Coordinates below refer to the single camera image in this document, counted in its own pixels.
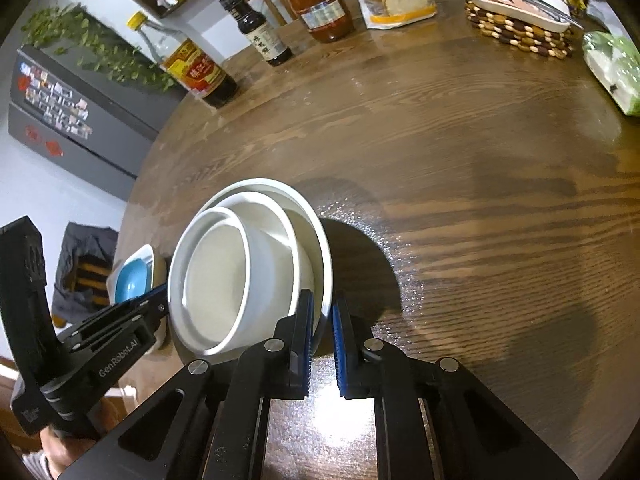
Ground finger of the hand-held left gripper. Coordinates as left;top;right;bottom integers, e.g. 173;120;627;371
112;282;170;313
145;304;170;336

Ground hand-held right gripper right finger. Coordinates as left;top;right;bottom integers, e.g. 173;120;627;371
331;293;584;480

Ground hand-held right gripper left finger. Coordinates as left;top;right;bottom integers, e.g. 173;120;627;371
60;289;317;480

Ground blue patterned square plate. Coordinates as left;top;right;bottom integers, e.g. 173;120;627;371
106;243;172;352

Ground straight-sided white bowl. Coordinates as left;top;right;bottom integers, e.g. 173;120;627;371
167;206;302;367

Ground large white bowl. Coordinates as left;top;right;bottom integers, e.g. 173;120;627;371
197;178;334;367

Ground medium white bowl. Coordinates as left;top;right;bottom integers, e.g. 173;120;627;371
210;192;317;356

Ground person's left hand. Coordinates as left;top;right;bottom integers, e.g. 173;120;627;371
39;399;122;480

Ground slatted wooden chair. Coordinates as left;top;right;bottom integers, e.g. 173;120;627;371
72;255;112;295

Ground grey refrigerator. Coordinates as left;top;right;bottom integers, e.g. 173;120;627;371
7;44;185;194

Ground cluster of fridge photos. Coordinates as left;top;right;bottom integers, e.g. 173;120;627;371
14;62;94;142

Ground yellow-capped vinegar bottle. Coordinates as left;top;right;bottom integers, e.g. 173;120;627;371
126;11;239;110

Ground hanging green vine plant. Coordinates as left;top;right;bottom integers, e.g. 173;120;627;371
20;3;177;94

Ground small dark sauce bottle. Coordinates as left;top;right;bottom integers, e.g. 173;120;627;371
218;0;294;68

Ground red sauce bottle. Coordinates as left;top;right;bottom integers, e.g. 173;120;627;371
270;0;355;44

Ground beaded woven basket with tray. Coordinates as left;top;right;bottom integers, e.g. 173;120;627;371
463;0;576;61

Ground white oval dish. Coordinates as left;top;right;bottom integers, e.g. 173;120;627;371
463;0;574;32

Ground green tissue pack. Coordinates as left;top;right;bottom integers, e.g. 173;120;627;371
582;29;640;118

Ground metal tongs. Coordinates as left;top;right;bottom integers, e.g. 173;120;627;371
492;0;585;30

